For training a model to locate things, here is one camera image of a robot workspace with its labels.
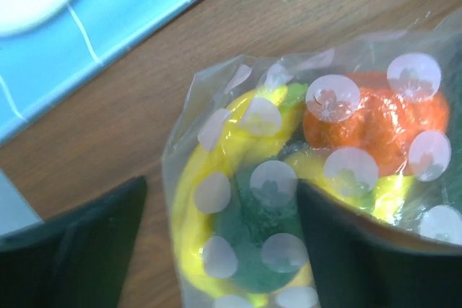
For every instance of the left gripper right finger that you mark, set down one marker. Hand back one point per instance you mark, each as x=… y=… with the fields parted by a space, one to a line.
x=359 y=262

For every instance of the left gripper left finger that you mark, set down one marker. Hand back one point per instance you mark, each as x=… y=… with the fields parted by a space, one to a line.
x=78 y=258

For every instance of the yellow fake banana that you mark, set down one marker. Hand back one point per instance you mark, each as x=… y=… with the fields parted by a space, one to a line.
x=207 y=261

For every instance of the green fake lettuce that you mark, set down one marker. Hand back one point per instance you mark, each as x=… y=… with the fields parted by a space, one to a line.
x=262 y=222

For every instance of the clear zip top bag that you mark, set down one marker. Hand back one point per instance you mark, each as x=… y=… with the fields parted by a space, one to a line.
x=430 y=59

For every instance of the orange fake fruit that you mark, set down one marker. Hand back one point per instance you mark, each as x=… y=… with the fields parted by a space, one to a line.
x=384 y=125

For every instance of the blue tiled placemat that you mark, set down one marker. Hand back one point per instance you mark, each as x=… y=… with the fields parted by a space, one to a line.
x=42 y=66

